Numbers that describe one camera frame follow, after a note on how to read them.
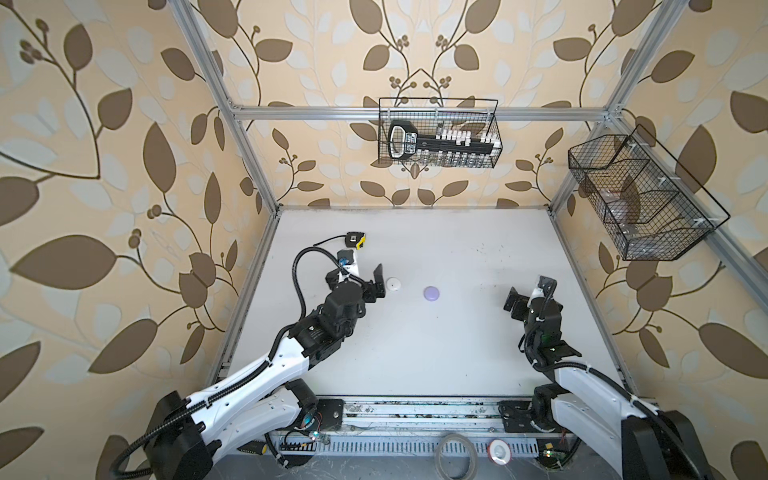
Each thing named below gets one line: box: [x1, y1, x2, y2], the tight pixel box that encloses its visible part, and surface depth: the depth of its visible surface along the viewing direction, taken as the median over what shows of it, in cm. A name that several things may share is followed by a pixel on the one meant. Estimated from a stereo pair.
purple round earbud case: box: [423, 286, 440, 302], surface depth 98 cm
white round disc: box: [487, 438, 512, 466], surface depth 70 cm
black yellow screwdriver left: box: [236, 440, 270, 455], surface depth 70 cm
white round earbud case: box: [385, 276, 402, 291], surface depth 99 cm
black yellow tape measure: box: [313, 232, 366, 250], surface depth 110 cm
